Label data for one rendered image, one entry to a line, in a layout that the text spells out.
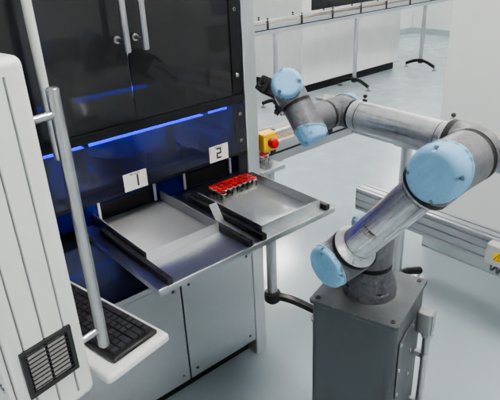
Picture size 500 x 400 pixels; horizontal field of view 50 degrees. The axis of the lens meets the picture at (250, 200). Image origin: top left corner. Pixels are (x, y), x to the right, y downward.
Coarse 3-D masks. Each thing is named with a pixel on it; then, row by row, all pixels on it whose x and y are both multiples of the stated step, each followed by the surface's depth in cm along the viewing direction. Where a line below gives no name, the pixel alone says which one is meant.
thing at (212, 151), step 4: (220, 144) 194; (224, 144) 195; (212, 148) 192; (224, 148) 196; (212, 152) 192; (216, 152) 194; (224, 152) 196; (228, 152) 197; (212, 156) 193; (216, 156) 194; (224, 156) 197; (228, 156) 198; (212, 160) 194; (216, 160) 195
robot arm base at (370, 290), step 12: (360, 276) 148; (372, 276) 146; (384, 276) 147; (348, 288) 151; (360, 288) 148; (372, 288) 147; (384, 288) 147; (396, 288) 151; (360, 300) 149; (372, 300) 148; (384, 300) 148
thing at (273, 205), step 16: (256, 176) 203; (256, 192) 196; (272, 192) 195; (288, 192) 192; (224, 208) 179; (240, 208) 185; (256, 208) 184; (272, 208) 184; (288, 208) 183; (304, 208) 176; (256, 224) 167; (272, 224) 169
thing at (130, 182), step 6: (144, 168) 176; (132, 174) 174; (138, 174) 175; (144, 174) 177; (126, 180) 173; (132, 180) 174; (144, 180) 177; (126, 186) 174; (132, 186) 175; (138, 186) 176
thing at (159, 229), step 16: (160, 192) 192; (144, 208) 188; (160, 208) 187; (176, 208) 187; (192, 208) 179; (96, 224) 178; (112, 224) 178; (128, 224) 178; (144, 224) 177; (160, 224) 177; (176, 224) 176; (192, 224) 176; (208, 224) 173; (128, 240) 162; (144, 240) 167; (160, 240) 167; (176, 240) 160; (192, 240) 164; (144, 256) 156; (160, 256) 158
